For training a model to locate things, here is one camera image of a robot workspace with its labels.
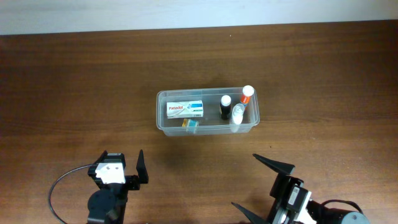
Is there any clear plastic container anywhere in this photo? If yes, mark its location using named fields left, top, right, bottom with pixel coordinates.
left=156, top=87, right=260, bottom=136

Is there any orange tube white cap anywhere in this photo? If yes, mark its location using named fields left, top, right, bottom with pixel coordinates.
left=240, top=85, right=255, bottom=107

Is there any dark bottle white cap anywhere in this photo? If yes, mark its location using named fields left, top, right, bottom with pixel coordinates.
left=220, top=95, right=231, bottom=120

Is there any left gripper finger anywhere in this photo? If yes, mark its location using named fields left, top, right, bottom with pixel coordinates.
left=95, top=151, right=108, bottom=164
left=136, top=149, right=149, bottom=184

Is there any white Panadol box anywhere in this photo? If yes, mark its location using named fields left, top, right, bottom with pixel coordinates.
left=166, top=100, right=204, bottom=119

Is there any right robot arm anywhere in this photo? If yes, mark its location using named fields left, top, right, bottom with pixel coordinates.
left=232, top=154, right=369, bottom=224

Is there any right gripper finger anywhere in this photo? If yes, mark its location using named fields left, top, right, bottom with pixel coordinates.
left=253, top=154, right=295, bottom=175
left=231, top=202, right=269, bottom=224

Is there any white Calamine lotion bottle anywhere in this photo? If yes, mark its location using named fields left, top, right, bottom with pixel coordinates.
left=229, top=103, right=245, bottom=133

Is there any gold lid balm jar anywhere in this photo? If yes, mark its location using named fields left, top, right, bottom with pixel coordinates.
left=182, top=118, right=200, bottom=134

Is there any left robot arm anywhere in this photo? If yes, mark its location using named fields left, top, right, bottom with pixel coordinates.
left=87, top=151, right=149, bottom=224

